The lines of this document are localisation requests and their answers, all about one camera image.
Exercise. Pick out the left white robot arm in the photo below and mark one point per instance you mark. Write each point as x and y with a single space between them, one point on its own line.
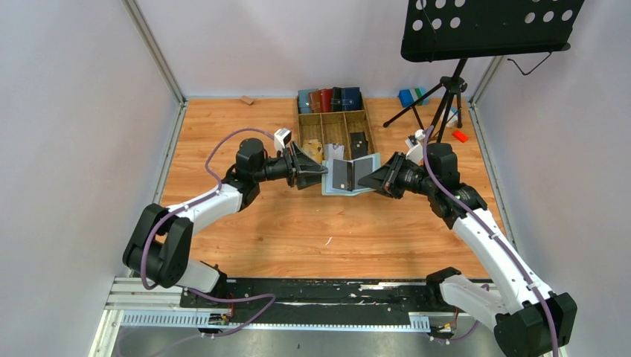
159 247

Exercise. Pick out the red small block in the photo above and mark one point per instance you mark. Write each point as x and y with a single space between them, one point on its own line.
460 136

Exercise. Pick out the blue green white block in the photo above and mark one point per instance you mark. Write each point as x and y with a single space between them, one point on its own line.
408 96

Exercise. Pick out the grey credit card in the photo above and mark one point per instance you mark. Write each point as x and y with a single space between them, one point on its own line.
334 152

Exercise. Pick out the white blue small object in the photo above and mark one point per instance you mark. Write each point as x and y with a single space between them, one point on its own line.
453 118

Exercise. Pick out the red wallet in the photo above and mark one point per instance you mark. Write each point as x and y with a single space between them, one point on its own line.
326 97

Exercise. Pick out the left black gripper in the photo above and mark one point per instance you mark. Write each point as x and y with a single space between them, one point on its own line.
295 164

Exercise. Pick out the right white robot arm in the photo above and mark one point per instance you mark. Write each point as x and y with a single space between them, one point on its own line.
526 316

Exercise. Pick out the small cardboard piece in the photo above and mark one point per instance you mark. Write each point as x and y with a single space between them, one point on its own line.
247 100

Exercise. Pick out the dark card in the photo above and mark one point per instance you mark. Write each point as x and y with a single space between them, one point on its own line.
342 175

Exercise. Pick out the black wallet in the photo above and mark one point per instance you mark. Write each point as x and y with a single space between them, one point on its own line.
336 100

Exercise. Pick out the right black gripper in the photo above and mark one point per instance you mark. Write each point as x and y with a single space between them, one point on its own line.
396 173

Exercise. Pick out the brown wallet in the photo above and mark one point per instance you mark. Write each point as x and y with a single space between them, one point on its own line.
315 102

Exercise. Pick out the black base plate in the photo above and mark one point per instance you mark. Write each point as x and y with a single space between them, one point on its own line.
345 302

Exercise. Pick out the black music stand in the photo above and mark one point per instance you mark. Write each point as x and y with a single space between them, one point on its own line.
460 30

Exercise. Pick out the wicker tray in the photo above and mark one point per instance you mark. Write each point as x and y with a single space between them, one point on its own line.
334 128

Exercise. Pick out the gold cards pile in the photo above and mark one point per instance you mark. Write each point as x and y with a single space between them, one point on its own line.
314 149

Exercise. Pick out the black card in tray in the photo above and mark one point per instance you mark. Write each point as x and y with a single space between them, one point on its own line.
358 145

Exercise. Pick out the green card holder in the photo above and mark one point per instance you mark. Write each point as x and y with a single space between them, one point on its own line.
361 167

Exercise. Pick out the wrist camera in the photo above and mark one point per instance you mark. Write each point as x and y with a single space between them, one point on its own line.
415 144
282 137

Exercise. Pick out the light blue wallet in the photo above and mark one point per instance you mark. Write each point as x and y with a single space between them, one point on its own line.
303 102

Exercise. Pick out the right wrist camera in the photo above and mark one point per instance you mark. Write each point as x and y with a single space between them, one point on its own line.
415 144

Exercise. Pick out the dark blue wallet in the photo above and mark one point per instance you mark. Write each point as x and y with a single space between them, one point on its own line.
351 99

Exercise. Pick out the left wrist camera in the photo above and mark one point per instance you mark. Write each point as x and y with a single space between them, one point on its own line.
282 137

